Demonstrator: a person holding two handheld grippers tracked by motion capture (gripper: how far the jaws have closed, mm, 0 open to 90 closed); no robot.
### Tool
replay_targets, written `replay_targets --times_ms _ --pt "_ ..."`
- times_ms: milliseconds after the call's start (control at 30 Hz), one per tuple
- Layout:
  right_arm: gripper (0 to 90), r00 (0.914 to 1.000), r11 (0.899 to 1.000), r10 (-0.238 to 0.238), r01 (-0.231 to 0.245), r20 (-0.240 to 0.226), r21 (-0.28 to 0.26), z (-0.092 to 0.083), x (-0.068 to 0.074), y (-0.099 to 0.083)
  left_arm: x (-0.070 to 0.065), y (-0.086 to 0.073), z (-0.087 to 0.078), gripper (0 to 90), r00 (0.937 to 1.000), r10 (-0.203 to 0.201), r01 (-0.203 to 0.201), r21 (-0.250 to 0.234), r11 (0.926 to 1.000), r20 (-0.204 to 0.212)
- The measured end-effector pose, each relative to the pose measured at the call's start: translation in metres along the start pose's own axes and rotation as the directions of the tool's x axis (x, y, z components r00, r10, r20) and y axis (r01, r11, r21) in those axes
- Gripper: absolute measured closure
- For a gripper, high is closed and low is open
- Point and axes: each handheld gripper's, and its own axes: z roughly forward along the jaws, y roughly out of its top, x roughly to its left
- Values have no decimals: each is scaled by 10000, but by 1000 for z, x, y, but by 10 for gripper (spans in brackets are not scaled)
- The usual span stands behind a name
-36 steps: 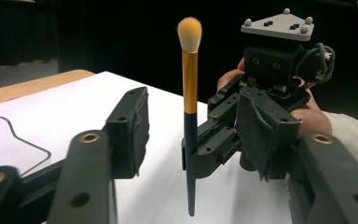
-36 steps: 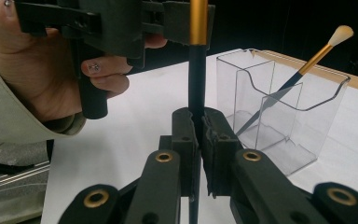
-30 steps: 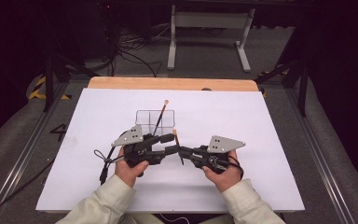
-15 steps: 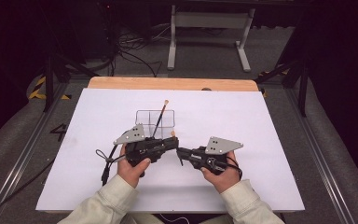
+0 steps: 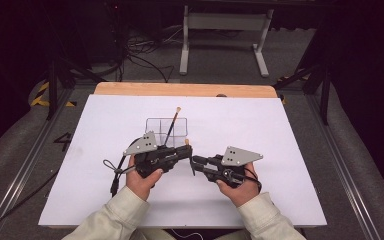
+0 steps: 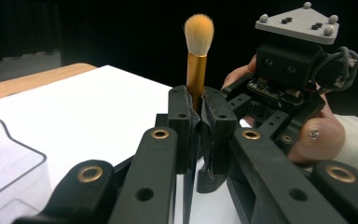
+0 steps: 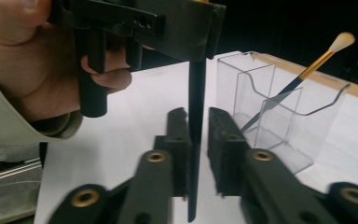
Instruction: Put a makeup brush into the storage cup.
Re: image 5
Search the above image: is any black floor cable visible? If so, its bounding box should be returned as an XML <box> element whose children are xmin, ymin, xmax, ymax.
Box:
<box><xmin>0</xmin><ymin>169</ymin><xmax>61</xmax><ymax>240</ymax></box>

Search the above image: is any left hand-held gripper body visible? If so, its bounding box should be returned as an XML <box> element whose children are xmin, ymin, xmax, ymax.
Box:
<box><xmin>123</xmin><ymin>131</ymin><xmax>181</xmax><ymax>179</ymax></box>

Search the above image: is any white metal stand frame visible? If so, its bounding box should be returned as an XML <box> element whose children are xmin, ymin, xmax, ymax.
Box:
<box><xmin>178</xmin><ymin>4</ymin><xmax>275</xmax><ymax>79</ymax></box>

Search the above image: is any person's right leg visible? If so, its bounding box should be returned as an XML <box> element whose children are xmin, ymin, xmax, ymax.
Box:
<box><xmin>213</xmin><ymin>229</ymin><xmax>248</xmax><ymax>240</ymax></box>

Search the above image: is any aluminium floor rail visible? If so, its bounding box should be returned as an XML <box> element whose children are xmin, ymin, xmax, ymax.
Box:
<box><xmin>0</xmin><ymin>88</ymin><xmax>76</xmax><ymax>240</ymax></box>
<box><xmin>304</xmin><ymin>93</ymin><xmax>381</xmax><ymax>240</ymax></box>

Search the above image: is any right hand-held gripper cord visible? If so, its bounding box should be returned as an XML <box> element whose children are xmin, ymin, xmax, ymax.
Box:
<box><xmin>244</xmin><ymin>168</ymin><xmax>263</xmax><ymax>194</ymax></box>

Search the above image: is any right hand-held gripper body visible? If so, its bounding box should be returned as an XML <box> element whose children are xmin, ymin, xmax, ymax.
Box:
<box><xmin>206</xmin><ymin>145</ymin><xmax>264</xmax><ymax>188</ymax></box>

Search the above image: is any black tripod stand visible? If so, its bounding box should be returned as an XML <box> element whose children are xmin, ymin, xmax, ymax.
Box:
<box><xmin>44</xmin><ymin>58</ymin><xmax>108</xmax><ymax>121</ymax></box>
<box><xmin>273</xmin><ymin>63</ymin><xmax>331</xmax><ymax>126</ymax></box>

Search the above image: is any person's left leg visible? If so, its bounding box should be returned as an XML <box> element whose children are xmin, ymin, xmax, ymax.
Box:
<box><xmin>136</xmin><ymin>228</ymin><xmax>176</xmax><ymax>240</ymax></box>

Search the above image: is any black stick gold loop end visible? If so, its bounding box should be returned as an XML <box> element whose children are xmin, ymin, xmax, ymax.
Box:
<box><xmin>163</xmin><ymin>106</ymin><xmax>182</xmax><ymax>148</ymax></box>

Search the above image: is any yellow black floor tape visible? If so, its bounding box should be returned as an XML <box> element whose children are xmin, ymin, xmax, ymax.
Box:
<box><xmin>277</xmin><ymin>68</ymin><xmax>312</xmax><ymax>105</ymax></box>
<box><xmin>29</xmin><ymin>81</ymin><xmax>78</xmax><ymax>108</ymax></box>

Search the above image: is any person's left hand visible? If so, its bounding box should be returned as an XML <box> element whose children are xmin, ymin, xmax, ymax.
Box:
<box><xmin>125</xmin><ymin>154</ymin><xmax>164</xmax><ymax>202</ymax></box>

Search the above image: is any person's leg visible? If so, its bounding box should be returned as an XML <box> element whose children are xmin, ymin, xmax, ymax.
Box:
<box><xmin>213</xmin><ymin>229</ymin><xmax>248</xmax><ymax>240</ymax></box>
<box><xmin>136</xmin><ymin>228</ymin><xmax>176</xmax><ymax>240</ymax></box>

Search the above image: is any thin white cable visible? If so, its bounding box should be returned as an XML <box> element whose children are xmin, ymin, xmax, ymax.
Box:
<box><xmin>169</xmin><ymin>228</ymin><xmax>204</xmax><ymax>240</ymax></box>

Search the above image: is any bundle of floor cables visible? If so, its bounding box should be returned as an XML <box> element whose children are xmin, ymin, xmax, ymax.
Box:
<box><xmin>116</xmin><ymin>26</ymin><xmax>184</xmax><ymax>84</ymax></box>

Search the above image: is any left hand-held gripper cable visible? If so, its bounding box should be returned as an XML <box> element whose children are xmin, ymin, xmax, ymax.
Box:
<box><xmin>102</xmin><ymin>138</ymin><xmax>141</xmax><ymax>198</ymax></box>

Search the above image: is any clear plastic organizer box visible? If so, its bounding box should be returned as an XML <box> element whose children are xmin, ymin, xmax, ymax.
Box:
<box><xmin>144</xmin><ymin>117</ymin><xmax>189</xmax><ymax>149</ymax></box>

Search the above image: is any person's right hand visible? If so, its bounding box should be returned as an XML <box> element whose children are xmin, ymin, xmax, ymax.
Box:
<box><xmin>215</xmin><ymin>162</ymin><xmax>261</xmax><ymax>208</ymax></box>

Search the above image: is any dark equipment box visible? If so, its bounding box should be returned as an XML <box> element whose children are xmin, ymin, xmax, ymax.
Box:
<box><xmin>86</xmin><ymin>0</ymin><xmax>131</xmax><ymax>64</ymax></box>

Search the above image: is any white table sheet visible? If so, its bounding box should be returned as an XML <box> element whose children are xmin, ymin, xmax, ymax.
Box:
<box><xmin>38</xmin><ymin>94</ymin><xmax>328</xmax><ymax>229</ymax></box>

